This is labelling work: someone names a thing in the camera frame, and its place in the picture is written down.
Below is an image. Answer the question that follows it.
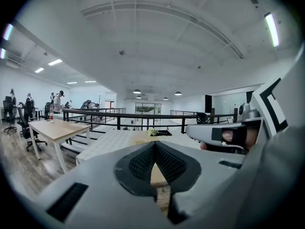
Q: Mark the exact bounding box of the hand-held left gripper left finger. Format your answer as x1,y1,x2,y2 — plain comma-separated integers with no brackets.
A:
23,141,168,229

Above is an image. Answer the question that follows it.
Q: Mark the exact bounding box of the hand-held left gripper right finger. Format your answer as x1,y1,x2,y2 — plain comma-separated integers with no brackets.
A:
156,141,246,229

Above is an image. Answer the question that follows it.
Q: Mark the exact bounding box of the silver fisheye camera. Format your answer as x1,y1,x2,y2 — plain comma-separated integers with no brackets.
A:
238,103,261,123

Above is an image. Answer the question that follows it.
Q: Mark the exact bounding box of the wooden table with white legs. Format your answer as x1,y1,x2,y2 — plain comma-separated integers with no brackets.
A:
28,119,92,174

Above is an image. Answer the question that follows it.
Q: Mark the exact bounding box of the person's right hand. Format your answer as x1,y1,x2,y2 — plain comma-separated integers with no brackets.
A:
223,127,259,152

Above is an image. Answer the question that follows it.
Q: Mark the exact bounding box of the checked tablecloth table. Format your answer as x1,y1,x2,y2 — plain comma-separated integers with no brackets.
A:
75,129,203,167

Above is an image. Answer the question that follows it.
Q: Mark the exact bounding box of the black office chair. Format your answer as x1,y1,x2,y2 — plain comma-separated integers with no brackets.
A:
2,95,18,135
17,101,48,152
195,112,212,125

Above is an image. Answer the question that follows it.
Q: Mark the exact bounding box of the black metal railing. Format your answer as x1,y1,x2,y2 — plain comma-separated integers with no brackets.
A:
61,107,239,135
170,109,198,116

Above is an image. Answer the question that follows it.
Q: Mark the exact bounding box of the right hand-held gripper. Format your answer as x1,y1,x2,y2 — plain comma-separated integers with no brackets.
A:
185,44,305,155

